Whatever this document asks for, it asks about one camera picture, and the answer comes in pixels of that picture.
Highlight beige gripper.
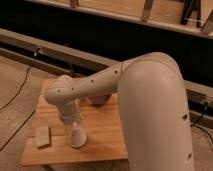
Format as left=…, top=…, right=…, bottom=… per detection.
left=58, top=104, right=80, bottom=125

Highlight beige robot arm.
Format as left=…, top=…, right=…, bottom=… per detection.
left=45, top=52, right=195, bottom=171

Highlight beige eraser block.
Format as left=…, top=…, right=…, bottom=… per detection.
left=35, top=126, right=50, bottom=148

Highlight purple round object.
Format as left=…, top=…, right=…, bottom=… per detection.
left=90, top=95, right=111, bottom=106

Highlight wooden board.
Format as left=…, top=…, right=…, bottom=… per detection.
left=21, top=79, right=127, bottom=166

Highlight metal rail frame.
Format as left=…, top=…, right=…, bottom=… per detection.
left=0, top=27, right=213, bottom=129

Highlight black cable left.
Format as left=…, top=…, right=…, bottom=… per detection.
left=0, top=47, right=42, bottom=152

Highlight black cable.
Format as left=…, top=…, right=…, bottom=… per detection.
left=0, top=47, right=42, bottom=152
left=190, top=101, right=213, bottom=146

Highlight black cable right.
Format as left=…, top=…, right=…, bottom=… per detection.
left=190, top=101, right=213, bottom=146

